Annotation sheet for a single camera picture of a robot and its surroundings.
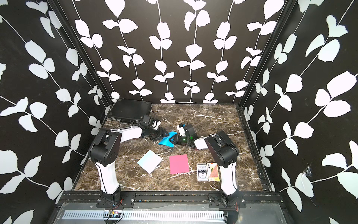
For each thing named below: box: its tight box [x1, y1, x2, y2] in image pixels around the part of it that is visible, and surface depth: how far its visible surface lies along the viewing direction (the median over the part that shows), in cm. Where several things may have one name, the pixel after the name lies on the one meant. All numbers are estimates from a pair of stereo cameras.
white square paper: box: [136, 149, 163, 175], surface depth 90 cm
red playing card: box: [206, 162, 221, 182], surface depth 85 cm
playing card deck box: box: [196, 162, 209, 182], surface depth 84 cm
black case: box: [108, 98, 152, 123], surface depth 117 cm
